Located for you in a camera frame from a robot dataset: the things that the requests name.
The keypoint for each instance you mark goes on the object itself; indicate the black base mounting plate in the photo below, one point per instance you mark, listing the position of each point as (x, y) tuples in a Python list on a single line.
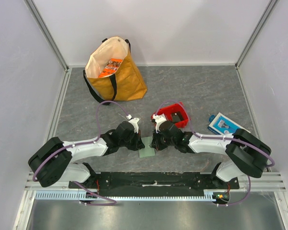
[(112, 180)]

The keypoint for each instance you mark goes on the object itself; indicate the red plastic bin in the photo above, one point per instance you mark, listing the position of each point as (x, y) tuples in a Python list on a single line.
[(168, 110)]

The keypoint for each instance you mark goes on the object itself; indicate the mustard yellow tote bag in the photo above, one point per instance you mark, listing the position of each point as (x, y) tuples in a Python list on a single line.
[(127, 84)]

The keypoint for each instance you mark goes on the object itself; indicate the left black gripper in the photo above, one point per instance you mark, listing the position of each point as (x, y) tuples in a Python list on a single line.
[(135, 146)]

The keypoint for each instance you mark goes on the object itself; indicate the right aluminium frame post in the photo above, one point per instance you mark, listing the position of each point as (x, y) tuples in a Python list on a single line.
[(258, 28)]

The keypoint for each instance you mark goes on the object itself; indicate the blue razor package box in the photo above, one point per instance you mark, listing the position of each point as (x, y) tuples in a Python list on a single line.
[(222, 125)]

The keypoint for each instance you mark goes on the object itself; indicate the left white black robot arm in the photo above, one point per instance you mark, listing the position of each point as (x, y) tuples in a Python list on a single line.
[(55, 160)]

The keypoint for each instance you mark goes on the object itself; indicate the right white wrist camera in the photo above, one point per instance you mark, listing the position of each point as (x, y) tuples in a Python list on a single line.
[(158, 120)]

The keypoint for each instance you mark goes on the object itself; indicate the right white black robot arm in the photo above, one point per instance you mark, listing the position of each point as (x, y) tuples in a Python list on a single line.
[(247, 155)]

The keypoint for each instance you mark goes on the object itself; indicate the left aluminium frame post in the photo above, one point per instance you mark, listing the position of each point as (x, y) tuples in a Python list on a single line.
[(46, 32)]

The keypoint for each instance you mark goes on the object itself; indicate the aluminium frame post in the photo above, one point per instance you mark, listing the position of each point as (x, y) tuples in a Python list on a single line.
[(46, 32), (258, 28)]

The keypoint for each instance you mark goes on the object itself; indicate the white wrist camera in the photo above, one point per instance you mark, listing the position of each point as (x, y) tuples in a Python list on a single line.
[(158, 120), (134, 122)]

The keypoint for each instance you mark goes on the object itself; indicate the small black object in bin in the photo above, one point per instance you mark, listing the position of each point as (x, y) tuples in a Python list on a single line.
[(176, 117)]

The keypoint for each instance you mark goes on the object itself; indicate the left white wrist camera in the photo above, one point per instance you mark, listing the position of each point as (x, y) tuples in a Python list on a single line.
[(134, 122)]

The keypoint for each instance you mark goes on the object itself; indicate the orange printed box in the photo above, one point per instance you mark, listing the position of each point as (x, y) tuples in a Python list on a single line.
[(110, 68)]

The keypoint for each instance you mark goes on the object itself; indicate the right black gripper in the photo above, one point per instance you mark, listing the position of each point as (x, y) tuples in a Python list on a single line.
[(156, 141)]

